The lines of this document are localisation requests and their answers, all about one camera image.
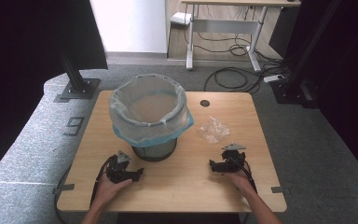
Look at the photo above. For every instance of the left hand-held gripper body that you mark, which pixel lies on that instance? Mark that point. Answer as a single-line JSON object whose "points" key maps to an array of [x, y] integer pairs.
{"points": [[118, 171]]}

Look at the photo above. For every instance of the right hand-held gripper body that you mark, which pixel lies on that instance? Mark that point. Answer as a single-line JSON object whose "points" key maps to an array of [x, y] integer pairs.
{"points": [[233, 158]]}

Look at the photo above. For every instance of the person's left hand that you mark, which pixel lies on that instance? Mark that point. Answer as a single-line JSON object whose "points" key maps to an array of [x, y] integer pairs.
{"points": [[110, 188]]}

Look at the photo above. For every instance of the person's right hand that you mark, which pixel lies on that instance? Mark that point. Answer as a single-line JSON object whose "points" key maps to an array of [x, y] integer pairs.
{"points": [[241, 183]]}

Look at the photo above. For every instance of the black mesh waste bin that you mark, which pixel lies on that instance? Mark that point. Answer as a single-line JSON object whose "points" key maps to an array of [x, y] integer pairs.
{"points": [[154, 152]]}

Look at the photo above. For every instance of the crumpled clear plastic wrap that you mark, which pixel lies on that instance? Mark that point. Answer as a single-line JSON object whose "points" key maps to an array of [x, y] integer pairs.
{"points": [[213, 129]]}

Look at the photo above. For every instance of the translucent blue bin liner bag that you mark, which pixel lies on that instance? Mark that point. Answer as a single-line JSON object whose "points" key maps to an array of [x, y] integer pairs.
{"points": [[150, 124]]}

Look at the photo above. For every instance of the grey tape strip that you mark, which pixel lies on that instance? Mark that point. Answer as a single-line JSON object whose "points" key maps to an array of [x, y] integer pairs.
{"points": [[63, 188], [280, 189]]}

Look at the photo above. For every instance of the grey tape floor mark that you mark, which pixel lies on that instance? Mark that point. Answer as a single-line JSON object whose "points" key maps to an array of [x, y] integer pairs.
{"points": [[74, 126]]}

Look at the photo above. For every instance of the white power strip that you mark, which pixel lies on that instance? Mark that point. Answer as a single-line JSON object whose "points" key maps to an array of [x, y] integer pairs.
{"points": [[273, 78]]}

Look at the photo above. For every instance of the black metal stand with base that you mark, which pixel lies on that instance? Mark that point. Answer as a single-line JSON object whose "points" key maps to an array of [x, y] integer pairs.
{"points": [[295, 87], [77, 85]]}

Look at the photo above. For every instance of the white desk with metal legs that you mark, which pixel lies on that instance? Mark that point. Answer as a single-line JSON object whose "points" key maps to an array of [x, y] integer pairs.
{"points": [[227, 26]]}

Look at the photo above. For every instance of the dark curtain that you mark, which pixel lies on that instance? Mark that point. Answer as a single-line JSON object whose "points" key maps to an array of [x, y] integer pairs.
{"points": [[348, 77], [28, 46]]}

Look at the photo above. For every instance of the white panel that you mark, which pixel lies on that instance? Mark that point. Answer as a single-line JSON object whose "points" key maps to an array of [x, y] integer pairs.
{"points": [[130, 25]]}

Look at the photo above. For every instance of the white box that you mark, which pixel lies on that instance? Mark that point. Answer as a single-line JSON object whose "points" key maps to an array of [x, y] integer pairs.
{"points": [[180, 18]]}

